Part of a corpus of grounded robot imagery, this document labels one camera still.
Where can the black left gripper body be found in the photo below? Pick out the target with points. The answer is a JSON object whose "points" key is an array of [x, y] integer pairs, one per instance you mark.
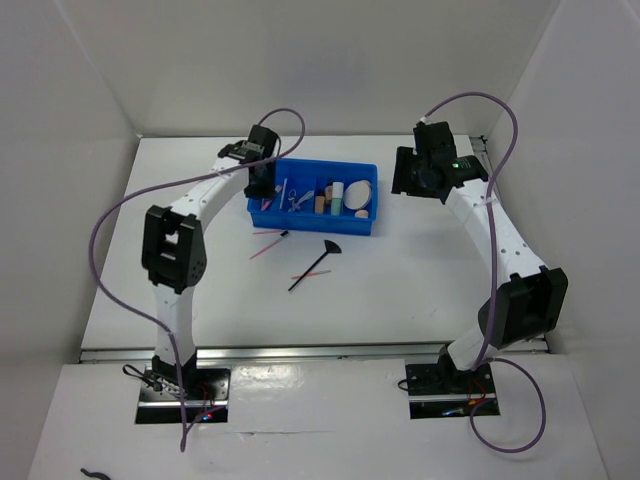
{"points": [[264, 187]]}

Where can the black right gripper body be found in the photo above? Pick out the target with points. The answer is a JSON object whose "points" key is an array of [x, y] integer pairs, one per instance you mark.
{"points": [[409, 173]]}

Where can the purple eyelash curler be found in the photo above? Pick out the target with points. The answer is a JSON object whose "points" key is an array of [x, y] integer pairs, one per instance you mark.
{"points": [[297, 201]]}

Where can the silver hair clip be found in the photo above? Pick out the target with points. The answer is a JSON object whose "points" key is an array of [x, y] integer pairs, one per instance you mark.
{"points": [[307, 196]]}

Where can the pink brow comb brush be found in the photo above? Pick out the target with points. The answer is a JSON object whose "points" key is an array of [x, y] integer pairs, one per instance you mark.
{"points": [[282, 235]]}

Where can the beige square foundation bottle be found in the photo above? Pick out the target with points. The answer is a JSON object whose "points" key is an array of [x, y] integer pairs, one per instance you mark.
{"points": [[319, 204]]}

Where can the BB cream bottle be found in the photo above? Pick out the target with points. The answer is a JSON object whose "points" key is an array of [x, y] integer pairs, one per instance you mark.
{"points": [[328, 191]]}

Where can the green bottle white cap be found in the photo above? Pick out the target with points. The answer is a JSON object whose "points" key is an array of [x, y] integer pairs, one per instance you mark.
{"points": [[337, 198]]}

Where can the black fan brush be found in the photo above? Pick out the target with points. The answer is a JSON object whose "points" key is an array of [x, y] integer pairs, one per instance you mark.
{"points": [[330, 248]]}

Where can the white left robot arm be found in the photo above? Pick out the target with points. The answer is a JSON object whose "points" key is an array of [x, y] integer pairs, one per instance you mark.
{"points": [[174, 252]]}

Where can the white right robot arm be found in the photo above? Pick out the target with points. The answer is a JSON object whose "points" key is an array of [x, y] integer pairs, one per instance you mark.
{"points": [[470, 350]]}

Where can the blue plastic organizer bin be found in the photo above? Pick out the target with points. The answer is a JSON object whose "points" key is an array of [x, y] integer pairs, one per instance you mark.
{"points": [[304, 175]]}

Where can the aluminium table edge rail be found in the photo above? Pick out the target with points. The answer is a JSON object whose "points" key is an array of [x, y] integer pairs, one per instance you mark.
{"points": [[275, 353]]}

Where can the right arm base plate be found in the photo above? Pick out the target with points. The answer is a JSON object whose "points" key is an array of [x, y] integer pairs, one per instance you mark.
{"points": [[431, 395]]}

